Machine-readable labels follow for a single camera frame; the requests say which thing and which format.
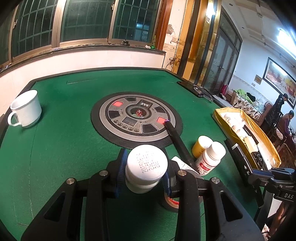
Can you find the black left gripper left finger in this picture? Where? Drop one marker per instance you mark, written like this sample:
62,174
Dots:
113,177

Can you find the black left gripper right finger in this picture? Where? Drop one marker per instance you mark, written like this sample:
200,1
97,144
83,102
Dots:
170,182

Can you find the black tape roll red core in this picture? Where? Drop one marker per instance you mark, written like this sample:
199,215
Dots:
166,198

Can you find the small white bottle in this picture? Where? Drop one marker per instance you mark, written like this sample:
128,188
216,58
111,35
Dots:
146,165

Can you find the white pill bottle red label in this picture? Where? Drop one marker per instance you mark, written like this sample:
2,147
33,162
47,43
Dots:
210,158

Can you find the yellow jar white lid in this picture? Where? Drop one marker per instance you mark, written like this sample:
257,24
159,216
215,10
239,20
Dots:
202,143

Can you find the black marker purple cap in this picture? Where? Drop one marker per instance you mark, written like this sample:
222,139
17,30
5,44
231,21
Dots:
179,145

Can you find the seated person in background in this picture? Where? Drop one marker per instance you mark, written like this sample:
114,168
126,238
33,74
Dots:
283,125

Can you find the round mahjong table control panel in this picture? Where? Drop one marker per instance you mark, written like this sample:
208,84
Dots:
130,119

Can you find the yellow lined storage box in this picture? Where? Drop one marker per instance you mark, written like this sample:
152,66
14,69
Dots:
242,130

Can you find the black phone on table edge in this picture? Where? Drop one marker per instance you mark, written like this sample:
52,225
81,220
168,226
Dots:
191,88

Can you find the white ceramic mug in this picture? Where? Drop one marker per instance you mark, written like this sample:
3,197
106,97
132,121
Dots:
25,110

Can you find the framed wall painting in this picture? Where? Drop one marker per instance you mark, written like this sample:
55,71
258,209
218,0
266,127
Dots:
280,80

